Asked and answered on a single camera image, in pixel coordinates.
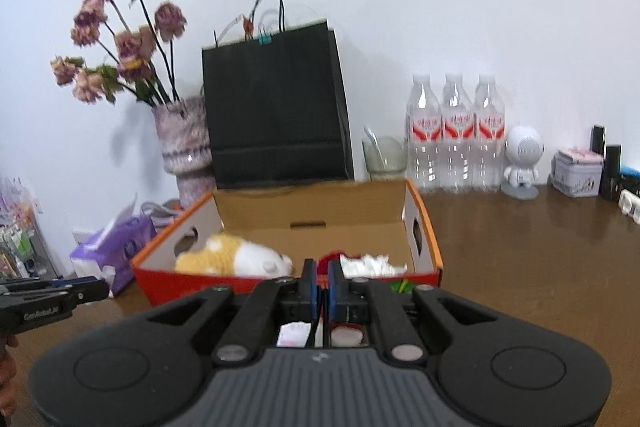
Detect white crumpled paper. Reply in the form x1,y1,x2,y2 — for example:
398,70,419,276
340,253,408,279

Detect rack of colourful items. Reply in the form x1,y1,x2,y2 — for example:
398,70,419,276
0,174,51,280

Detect black paper bag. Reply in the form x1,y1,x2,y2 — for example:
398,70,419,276
201,0,356,190

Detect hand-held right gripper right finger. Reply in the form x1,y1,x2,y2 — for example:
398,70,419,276
327,261,501,367

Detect purple white knitted vase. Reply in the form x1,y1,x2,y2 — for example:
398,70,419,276
151,96,217,210

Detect white round container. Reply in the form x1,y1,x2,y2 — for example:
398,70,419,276
330,324,363,348

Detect yellow white plush toy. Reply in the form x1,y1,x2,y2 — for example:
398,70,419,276
174,233,295,279

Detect person's left hand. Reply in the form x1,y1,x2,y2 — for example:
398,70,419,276
0,336,20,413

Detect red round thing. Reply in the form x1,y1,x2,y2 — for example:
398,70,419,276
318,251,351,275

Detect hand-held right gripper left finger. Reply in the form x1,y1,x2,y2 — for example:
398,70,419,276
135,258,321,367

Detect glass cup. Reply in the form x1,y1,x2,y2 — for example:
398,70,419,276
362,134,408,182

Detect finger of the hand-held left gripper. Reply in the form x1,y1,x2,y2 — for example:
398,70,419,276
0,276,110,308

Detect clear water bottle red label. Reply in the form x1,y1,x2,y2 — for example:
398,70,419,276
407,74,443,192
441,73,475,192
472,73,507,192

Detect pink white packet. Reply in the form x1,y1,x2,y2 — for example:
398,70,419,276
276,321,312,349

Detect spoon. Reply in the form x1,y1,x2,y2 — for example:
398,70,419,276
364,125,388,170

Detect pale printed tin box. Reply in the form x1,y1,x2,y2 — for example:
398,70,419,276
551,147,605,198

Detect red cardboard box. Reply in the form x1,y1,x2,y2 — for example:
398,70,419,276
131,178,444,308

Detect white robot figurine speaker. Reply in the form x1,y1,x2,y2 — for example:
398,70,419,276
500,125,545,199

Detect purple tissue pack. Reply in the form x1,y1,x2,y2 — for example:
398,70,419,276
69,194,158,298

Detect dried pink flowers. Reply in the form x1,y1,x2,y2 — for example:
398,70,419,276
50,0,188,108

